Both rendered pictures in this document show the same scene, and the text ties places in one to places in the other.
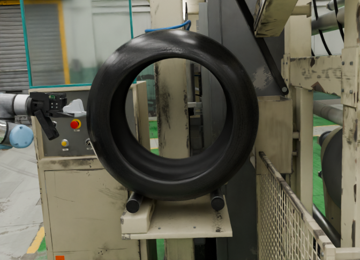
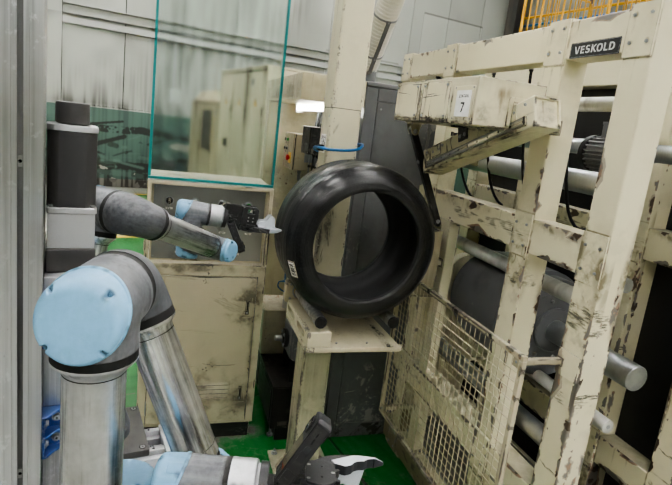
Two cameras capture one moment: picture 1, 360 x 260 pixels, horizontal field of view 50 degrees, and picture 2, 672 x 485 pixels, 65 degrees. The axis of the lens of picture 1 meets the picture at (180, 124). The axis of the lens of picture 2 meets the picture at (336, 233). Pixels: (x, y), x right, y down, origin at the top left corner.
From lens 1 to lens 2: 0.95 m
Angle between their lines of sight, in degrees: 21
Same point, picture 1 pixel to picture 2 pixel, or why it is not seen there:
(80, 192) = (192, 301)
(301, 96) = (450, 228)
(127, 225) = (313, 340)
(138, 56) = (351, 188)
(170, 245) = (308, 360)
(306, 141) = (447, 268)
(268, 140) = not seen: hidden behind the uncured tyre
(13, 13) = not seen: outside the picture
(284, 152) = (429, 277)
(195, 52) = (398, 191)
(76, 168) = (191, 273)
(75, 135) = not seen: hidden behind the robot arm
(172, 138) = (329, 255)
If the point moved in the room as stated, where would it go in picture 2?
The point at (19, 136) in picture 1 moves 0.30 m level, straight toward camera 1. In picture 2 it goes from (229, 250) to (287, 277)
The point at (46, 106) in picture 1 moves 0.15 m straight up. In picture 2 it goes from (243, 220) to (247, 177)
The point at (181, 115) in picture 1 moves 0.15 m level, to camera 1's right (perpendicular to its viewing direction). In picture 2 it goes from (340, 234) to (373, 235)
